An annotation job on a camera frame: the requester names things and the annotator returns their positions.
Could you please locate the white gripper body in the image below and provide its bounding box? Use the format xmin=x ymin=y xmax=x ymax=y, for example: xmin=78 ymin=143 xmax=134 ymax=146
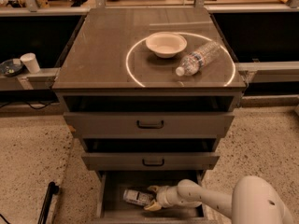
xmin=156 ymin=186 xmax=180 ymax=208

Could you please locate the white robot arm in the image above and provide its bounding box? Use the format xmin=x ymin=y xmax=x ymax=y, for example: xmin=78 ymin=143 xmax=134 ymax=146
xmin=144 ymin=175 xmax=294 ymax=224

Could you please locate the bottom grey drawer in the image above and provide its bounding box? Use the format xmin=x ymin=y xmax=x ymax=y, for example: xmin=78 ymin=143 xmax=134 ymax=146
xmin=89 ymin=171 xmax=218 ymax=224

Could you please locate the grey drawer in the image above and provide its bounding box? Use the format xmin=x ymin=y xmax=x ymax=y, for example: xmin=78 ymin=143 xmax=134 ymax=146
xmin=64 ymin=112 xmax=234 ymax=139
xmin=89 ymin=171 xmax=218 ymax=224
xmin=82 ymin=152 xmax=219 ymax=171

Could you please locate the middle grey drawer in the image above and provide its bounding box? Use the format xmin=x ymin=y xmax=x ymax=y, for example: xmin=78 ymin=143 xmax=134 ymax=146
xmin=82 ymin=152 xmax=219 ymax=171

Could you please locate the grey drawer cabinet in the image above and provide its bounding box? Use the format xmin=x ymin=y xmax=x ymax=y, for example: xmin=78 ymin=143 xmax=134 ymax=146
xmin=51 ymin=7 xmax=248 ymax=224

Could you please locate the top grey drawer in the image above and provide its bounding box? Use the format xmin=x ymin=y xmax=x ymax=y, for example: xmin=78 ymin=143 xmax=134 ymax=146
xmin=64 ymin=112 xmax=234 ymax=139

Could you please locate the clear plastic water bottle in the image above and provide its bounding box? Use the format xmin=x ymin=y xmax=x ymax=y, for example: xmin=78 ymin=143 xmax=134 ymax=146
xmin=176 ymin=41 xmax=221 ymax=77

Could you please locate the black bar on floor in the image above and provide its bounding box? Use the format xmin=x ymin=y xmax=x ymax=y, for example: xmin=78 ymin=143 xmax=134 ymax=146
xmin=37 ymin=181 xmax=60 ymax=224

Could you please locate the white paper cup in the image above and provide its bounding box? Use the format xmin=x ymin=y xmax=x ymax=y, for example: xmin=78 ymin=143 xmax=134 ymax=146
xmin=21 ymin=53 xmax=40 ymax=74

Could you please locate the dark round dish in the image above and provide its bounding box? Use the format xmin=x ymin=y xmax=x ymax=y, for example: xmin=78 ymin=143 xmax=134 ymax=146
xmin=0 ymin=59 xmax=24 ymax=77

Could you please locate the black cable on floor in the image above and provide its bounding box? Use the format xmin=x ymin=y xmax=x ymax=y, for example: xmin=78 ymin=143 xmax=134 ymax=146
xmin=0 ymin=99 xmax=59 ymax=111

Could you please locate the metal side rail left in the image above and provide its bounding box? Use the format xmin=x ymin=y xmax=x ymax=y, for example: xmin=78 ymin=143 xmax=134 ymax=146
xmin=0 ymin=68 xmax=60 ymax=91

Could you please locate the metal side rail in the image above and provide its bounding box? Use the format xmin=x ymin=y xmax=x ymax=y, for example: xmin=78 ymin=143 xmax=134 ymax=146
xmin=236 ymin=62 xmax=299 ymax=83
xmin=0 ymin=68 xmax=60 ymax=91

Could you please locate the metal side rail right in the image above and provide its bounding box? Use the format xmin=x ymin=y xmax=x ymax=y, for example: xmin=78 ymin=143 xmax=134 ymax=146
xmin=236 ymin=62 xmax=299 ymax=83

